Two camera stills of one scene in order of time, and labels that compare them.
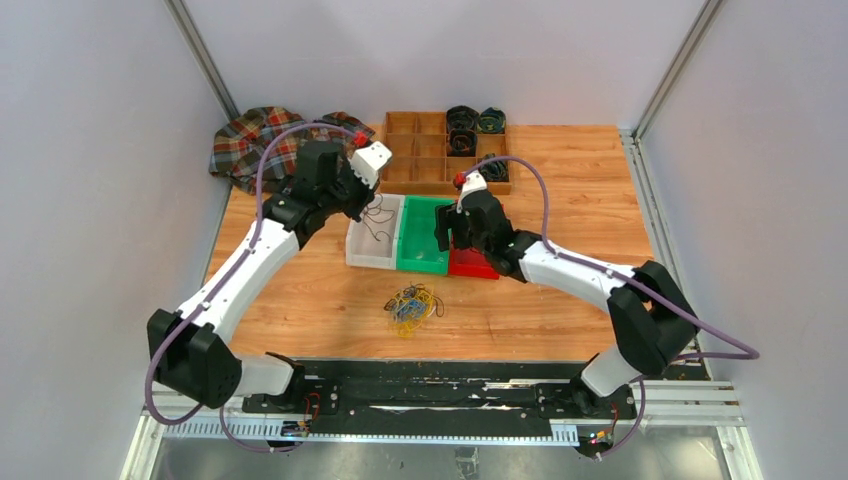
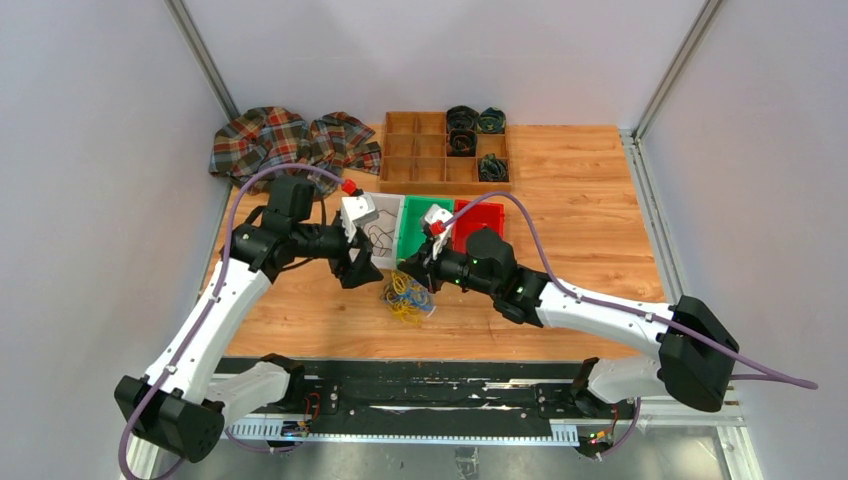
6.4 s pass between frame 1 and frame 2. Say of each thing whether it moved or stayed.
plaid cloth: stayed
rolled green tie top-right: stayed
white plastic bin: stayed
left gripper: moved
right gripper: moved
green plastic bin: stayed
